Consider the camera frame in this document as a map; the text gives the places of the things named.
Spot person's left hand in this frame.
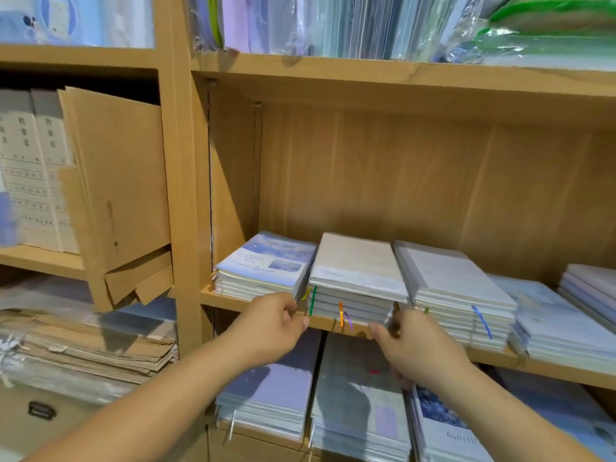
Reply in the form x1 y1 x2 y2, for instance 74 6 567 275
223 292 311 366

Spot person's right hand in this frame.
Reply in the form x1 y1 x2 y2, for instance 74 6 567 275
368 307 473 391

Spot lilac cover notebook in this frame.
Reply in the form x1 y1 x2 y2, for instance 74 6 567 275
212 232 319 302

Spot large plain lilac notebook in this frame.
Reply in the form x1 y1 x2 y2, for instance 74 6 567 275
214 327 323 441

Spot light purple thin notebook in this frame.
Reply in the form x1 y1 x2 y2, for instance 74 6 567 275
218 232 319 289

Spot pastel grid pattern notebook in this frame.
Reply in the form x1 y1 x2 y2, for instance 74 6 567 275
308 332 413 462

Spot stack of sky photo notebooks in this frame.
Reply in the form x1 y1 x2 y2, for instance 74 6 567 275
393 240 519 354

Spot blue butterfly cover notebook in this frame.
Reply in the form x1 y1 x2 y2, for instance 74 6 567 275
404 384 497 462

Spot stack of sage cover notebooks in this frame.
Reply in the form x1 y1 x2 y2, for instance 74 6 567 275
306 232 409 328

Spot snowy tree notebook stack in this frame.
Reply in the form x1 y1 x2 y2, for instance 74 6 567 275
489 274 616 374

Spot sky cloud cover notebook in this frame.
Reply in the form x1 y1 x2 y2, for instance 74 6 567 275
495 368 616 462

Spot pile of small notebooks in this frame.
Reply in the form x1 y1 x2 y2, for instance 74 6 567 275
558 262 616 333

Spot wooden shelf unit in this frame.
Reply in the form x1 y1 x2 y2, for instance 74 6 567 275
0 0 616 462

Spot person's left forearm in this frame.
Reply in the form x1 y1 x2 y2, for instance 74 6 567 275
29 341 261 462

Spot person's right forearm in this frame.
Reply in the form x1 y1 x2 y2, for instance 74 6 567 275
433 361 603 462

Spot stack of flat wrapped packets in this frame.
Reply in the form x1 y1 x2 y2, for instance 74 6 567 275
0 274 179 405

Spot white file boxes row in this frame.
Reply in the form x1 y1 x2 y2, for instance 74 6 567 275
0 88 80 254

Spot row of plastic wrapped folders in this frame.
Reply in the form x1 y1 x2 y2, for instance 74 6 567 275
187 0 483 62

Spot stack of green edged packets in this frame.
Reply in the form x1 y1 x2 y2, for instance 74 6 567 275
447 0 616 71

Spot blue white packaged items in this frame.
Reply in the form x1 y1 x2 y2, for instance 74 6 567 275
0 0 155 47

